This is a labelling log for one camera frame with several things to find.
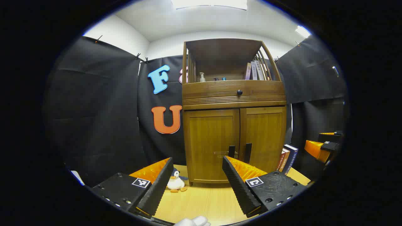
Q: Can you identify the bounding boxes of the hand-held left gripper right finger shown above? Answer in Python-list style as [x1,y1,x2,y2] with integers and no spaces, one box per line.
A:
[222,155,307,218]

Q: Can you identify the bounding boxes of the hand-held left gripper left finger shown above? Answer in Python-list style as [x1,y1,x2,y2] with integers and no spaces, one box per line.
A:
[91,157,174,219]

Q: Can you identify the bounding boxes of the wooden shoe cabinet door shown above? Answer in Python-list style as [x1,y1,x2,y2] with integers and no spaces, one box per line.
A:
[239,107,287,173]
[184,109,241,183]

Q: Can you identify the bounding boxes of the wooden double-door shoe cabinet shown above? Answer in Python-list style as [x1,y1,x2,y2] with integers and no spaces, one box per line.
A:
[182,38,287,186]

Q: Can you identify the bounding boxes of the wooden cabinet drawer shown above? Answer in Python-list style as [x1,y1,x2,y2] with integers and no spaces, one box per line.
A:
[182,80,287,106]

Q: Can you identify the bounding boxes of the penguin plush toy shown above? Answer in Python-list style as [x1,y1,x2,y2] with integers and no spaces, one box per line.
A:
[167,168,189,193]

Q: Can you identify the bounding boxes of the navy blue hardcover book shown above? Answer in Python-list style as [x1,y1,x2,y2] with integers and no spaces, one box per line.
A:
[284,144,299,175]

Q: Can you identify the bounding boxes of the tan hardcover book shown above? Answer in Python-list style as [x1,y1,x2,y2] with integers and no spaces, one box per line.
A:
[281,148,291,173]

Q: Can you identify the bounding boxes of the red-brown hardcover book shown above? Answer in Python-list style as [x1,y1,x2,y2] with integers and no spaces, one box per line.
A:
[277,150,286,172]

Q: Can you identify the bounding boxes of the black backdrop cloth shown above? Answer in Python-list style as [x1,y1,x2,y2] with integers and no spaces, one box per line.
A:
[44,35,347,189]

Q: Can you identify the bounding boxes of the ceiling light panel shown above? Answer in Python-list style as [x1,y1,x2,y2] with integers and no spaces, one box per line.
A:
[295,26,311,38]

